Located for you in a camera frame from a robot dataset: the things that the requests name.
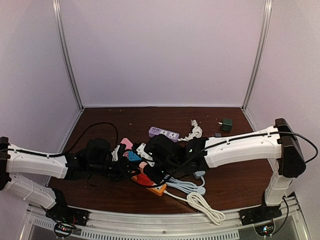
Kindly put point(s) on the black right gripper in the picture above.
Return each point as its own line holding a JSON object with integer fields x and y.
{"x": 156, "y": 178}

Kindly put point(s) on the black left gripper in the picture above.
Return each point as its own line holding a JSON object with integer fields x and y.
{"x": 124, "y": 166}

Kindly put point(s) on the orange power strip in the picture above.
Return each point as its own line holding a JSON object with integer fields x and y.
{"x": 159, "y": 191}

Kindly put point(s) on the light pink charger plug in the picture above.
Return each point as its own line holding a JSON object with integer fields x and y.
{"x": 142, "y": 165}

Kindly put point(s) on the light blue power strip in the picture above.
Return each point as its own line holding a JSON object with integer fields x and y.
{"x": 199, "y": 174}

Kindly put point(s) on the dark green cube plug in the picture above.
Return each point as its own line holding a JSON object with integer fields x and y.
{"x": 226, "y": 125}

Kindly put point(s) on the purple power strip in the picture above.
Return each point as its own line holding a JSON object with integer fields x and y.
{"x": 154, "y": 131}

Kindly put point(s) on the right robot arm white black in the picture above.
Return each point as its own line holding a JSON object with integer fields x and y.
{"x": 277, "y": 142}

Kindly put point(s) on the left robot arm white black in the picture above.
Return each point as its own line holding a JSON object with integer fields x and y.
{"x": 97, "y": 158}

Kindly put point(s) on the red plug adapter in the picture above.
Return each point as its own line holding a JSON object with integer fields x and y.
{"x": 144, "y": 180}

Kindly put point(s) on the blue square plug adapter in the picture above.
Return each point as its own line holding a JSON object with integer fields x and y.
{"x": 133, "y": 157}

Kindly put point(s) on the pink triangular power socket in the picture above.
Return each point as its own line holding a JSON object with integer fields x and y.
{"x": 128, "y": 144}

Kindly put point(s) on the aluminium front frame rail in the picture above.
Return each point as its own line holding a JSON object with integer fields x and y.
{"x": 104, "y": 225}

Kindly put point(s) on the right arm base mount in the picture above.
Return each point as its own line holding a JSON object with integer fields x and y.
{"x": 259, "y": 214}

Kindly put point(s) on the left aluminium corner post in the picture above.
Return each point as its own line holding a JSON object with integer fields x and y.
{"x": 65, "y": 53}

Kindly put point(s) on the aluminium corner post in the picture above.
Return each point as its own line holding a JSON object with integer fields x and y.
{"x": 65, "y": 53}
{"x": 264, "y": 31}

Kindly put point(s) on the right aluminium corner post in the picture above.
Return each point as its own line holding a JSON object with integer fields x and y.
{"x": 264, "y": 31}

